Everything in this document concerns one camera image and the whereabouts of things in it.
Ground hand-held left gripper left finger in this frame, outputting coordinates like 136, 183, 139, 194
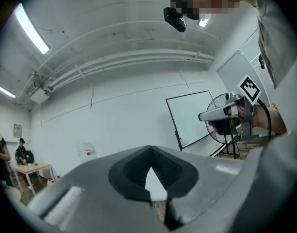
27, 145, 175, 233

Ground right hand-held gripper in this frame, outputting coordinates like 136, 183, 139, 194
198, 74, 262, 141

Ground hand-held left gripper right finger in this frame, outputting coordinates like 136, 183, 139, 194
150, 145, 244, 233

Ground person's right forearm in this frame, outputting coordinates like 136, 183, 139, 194
251, 104, 288, 135

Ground person's right hand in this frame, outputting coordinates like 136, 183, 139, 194
229, 104, 247, 129

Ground black standing fan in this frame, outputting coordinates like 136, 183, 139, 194
205, 93, 239, 160

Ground black-framed whiteboard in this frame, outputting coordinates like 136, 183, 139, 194
165, 90, 219, 151

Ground clear water jug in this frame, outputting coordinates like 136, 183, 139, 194
75, 140, 98, 165

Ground wooden table with white legs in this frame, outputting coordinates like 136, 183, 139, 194
12, 163, 54, 196

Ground person's grey shirt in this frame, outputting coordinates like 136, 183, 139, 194
255, 0, 297, 90

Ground white ceiling pipes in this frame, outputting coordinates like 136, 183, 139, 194
16, 48, 216, 106

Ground white ceiling junction box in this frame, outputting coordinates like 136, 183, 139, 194
29, 87, 49, 104

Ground long ceiling tube light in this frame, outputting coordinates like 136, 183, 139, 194
0, 81, 17, 99
14, 2, 51, 56

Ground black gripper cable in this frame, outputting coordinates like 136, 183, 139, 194
256, 98, 273, 142

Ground framed wall notice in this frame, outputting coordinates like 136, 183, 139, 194
13, 123, 24, 139

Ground black head-worn camera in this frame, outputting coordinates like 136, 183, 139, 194
163, 0, 187, 33

